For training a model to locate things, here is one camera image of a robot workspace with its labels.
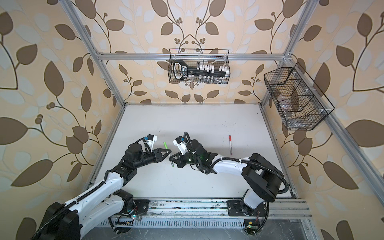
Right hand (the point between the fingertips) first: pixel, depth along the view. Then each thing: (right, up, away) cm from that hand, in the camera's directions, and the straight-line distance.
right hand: (170, 160), depth 78 cm
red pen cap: (+37, +9, +23) cm, 44 cm away
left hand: (0, +5, 0) cm, 5 cm away
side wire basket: (+66, +27, -4) cm, 71 cm away
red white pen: (+36, +3, +18) cm, 41 cm away
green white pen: (-2, +8, 0) cm, 8 cm away
